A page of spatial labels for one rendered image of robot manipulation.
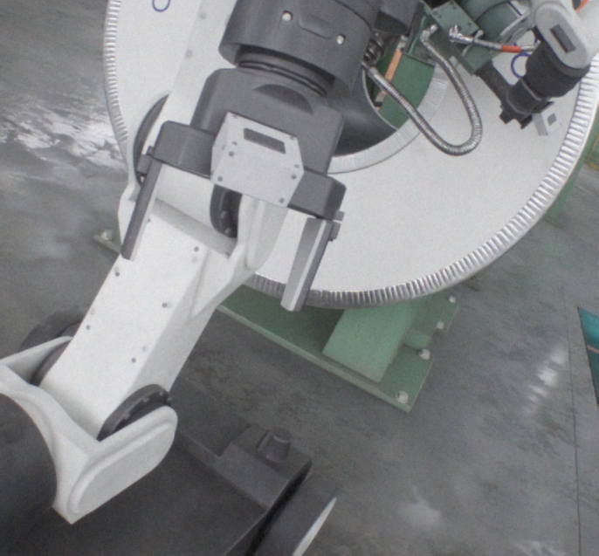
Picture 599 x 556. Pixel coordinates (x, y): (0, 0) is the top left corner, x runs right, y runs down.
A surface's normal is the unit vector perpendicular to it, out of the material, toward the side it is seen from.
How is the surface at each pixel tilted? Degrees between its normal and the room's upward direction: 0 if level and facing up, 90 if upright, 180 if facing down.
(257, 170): 101
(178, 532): 0
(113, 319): 66
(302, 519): 36
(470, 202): 90
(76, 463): 58
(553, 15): 134
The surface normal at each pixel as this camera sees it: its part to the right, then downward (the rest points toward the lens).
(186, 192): -0.53, 0.48
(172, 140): -0.45, -0.14
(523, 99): -0.77, 0.54
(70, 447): -0.15, -0.38
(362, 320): -0.36, 0.20
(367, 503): 0.35, -0.88
